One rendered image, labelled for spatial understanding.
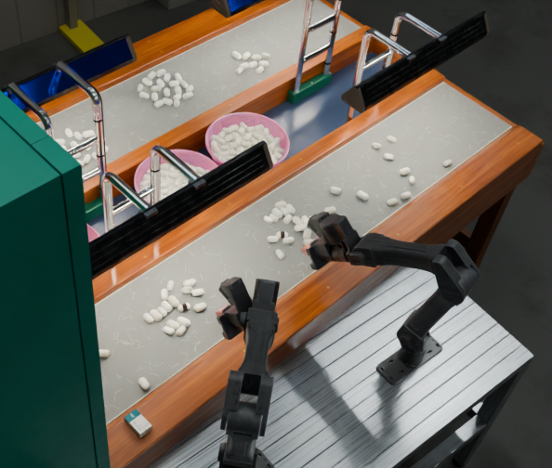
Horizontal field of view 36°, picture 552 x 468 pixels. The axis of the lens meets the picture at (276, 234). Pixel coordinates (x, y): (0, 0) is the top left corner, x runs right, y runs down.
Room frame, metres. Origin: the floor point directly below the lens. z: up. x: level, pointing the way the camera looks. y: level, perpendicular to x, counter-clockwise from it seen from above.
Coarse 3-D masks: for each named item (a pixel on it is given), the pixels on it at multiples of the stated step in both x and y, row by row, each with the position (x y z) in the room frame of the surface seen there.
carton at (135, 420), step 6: (132, 414) 0.95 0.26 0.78; (138, 414) 0.95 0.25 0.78; (126, 420) 0.93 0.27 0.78; (132, 420) 0.93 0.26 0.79; (138, 420) 0.93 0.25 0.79; (144, 420) 0.94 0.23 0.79; (132, 426) 0.92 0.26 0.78; (138, 426) 0.92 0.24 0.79; (144, 426) 0.92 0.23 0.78; (150, 426) 0.92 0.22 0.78; (138, 432) 0.90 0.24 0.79; (144, 432) 0.91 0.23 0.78
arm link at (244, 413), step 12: (240, 408) 0.84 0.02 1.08; (252, 408) 0.85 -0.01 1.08; (228, 420) 0.82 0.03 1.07; (240, 420) 0.82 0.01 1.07; (252, 420) 0.82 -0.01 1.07; (228, 432) 0.81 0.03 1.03; (240, 432) 0.81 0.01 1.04; (252, 432) 0.81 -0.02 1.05; (228, 444) 0.88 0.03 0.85; (240, 444) 0.83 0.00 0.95; (252, 444) 0.85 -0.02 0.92; (228, 456) 0.86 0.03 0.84; (240, 456) 0.85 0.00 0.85; (252, 456) 0.86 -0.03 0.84
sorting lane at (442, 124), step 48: (432, 96) 2.36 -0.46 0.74; (384, 144) 2.07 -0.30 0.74; (432, 144) 2.11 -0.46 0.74; (480, 144) 2.15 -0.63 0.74; (288, 192) 1.79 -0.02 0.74; (384, 192) 1.85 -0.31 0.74; (240, 240) 1.57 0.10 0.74; (144, 288) 1.35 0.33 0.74; (192, 288) 1.37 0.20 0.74; (288, 288) 1.42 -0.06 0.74; (144, 336) 1.19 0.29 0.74; (192, 336) 1.22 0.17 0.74
